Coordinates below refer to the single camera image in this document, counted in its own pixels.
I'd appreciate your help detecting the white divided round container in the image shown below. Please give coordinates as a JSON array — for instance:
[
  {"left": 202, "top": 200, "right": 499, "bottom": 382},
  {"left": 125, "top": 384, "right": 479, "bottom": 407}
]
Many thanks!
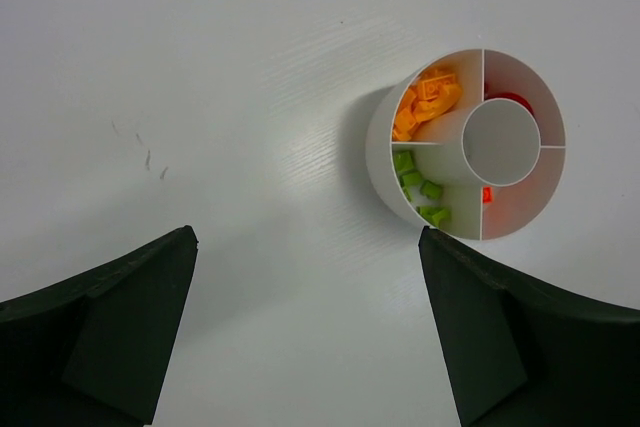
[{"left": 365, "top": 48, "right": 566, "bottom": 241}]

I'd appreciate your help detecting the orange brick in container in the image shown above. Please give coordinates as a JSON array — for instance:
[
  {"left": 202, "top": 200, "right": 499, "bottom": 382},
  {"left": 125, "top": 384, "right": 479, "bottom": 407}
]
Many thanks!
[{"left": 482, "top": 186, "right": 494, "bottom": 204}]

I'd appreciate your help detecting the yellow long lego brick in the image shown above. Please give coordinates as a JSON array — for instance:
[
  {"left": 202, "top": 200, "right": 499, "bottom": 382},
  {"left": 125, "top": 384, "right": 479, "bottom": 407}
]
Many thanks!
[{"left": 416, "top": 73, "right": 457, "bottom": 100}]

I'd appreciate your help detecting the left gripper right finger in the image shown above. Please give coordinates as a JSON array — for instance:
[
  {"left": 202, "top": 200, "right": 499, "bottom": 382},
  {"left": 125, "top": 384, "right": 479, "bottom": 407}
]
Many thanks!
[{"left": 419, "top": 227, "right": 639, "bottom": 426}]

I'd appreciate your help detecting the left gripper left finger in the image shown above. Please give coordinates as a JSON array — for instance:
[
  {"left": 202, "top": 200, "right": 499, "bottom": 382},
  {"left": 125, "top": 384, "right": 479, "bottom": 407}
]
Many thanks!
[{"left": 1, "top": 226, "right": 198, "bottom": 426}]

